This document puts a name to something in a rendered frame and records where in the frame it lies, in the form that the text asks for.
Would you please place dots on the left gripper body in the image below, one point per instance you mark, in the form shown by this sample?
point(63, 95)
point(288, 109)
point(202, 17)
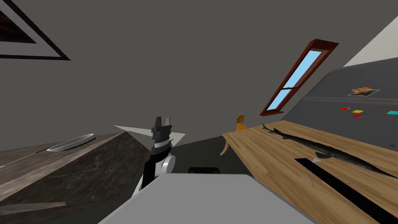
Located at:
point(161, 133)

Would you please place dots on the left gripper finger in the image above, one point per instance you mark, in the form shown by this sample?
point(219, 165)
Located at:
point(158, 121)
point(167, 122)

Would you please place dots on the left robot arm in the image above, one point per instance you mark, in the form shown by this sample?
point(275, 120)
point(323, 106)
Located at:
point(149, 168)

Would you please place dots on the orange chair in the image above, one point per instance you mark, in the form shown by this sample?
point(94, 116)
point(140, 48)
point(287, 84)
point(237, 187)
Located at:
point(240, 120)

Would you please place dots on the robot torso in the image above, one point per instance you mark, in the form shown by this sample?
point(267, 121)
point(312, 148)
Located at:
point(205, 202)

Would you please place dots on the grey round plate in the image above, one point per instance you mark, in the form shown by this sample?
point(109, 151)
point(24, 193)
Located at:
point(72, 142)

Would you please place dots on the light wooden table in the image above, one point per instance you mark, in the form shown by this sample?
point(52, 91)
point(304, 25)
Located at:
point(273, 168)

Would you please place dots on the red framed window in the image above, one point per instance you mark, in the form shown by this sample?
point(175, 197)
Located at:
point(298, 73)

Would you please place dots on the dark grey fridge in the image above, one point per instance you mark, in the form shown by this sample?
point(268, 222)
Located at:
point(357, 132)

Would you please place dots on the black framed wall picture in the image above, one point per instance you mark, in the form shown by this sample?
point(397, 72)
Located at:
point(37, 46)

